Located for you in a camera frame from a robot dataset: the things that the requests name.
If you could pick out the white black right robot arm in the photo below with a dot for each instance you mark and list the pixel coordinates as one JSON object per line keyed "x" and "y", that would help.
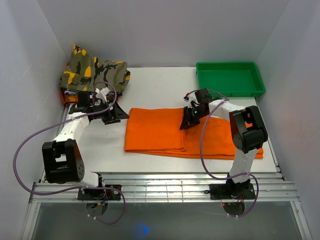
{"x": 248, "y": 133}

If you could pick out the camouflage folded trousers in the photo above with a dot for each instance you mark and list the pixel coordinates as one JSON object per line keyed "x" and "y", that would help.
{"x": 85, "y": 72}

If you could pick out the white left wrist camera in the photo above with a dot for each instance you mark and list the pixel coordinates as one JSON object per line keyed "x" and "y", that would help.
{"x": 102, "y": 93}

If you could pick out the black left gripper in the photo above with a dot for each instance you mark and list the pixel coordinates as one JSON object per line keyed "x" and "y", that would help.
{"x": 113, "y": 115}

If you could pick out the orange trousers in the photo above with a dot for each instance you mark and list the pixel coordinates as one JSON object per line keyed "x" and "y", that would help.
{"x": 157, "y": 132}

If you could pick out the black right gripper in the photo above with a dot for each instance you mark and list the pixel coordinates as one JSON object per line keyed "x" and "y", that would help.
{"x": 187, "y": 122}

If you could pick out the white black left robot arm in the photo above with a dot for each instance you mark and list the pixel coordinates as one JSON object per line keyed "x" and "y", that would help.
{"x": 62, "y": 159}

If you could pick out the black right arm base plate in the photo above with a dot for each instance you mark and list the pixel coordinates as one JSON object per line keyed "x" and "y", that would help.
{"x": 228, "y": 192}

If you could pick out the stack of folded trousers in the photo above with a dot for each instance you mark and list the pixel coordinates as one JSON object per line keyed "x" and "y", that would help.
{"x": 70, "y": 96}

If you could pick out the green plastic tray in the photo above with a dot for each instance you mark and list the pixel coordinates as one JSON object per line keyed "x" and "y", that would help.
{"x": 236, "y": 79}

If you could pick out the aluminium table frame rail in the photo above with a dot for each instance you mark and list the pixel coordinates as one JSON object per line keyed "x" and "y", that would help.
{"x": 190, "y": 188}

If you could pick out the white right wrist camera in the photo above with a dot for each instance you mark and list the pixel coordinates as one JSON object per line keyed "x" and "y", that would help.
{"x": 191, "y": 101}

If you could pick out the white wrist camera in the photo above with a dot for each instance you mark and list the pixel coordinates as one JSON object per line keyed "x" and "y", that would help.
{"x": 191, "y": 101}
{"x": 102, "y": 93}

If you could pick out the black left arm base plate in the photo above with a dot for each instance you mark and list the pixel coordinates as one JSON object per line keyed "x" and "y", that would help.
{"x": 98, "y": 195}

